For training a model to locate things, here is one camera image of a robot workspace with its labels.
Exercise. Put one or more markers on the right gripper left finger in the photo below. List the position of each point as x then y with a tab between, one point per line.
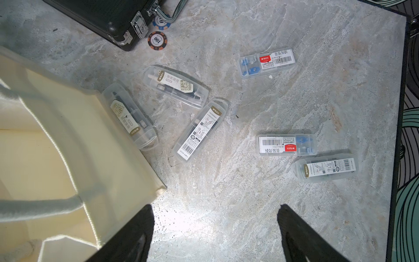
132	242

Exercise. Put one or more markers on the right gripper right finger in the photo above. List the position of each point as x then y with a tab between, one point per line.
300	242

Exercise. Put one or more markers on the cream canvas tote bag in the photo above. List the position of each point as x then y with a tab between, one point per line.
71	177

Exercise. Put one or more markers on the compass case white barcode label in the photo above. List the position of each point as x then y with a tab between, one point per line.
199	131

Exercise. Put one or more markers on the compass case beside bag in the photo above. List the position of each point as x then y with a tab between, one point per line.
131	117

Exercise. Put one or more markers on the clear compass case brown label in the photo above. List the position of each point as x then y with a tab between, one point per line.
175	85

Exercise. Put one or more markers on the small lead box near right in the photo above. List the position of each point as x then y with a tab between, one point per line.
286	145

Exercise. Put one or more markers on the small lead box red label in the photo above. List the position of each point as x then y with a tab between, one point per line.
267	62

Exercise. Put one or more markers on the red poker chip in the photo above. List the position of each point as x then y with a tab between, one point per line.
157	40

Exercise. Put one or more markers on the black ribbed carrying case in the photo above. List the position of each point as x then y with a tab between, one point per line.
123	23

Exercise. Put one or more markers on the blue poker chip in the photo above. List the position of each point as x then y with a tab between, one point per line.
160	24

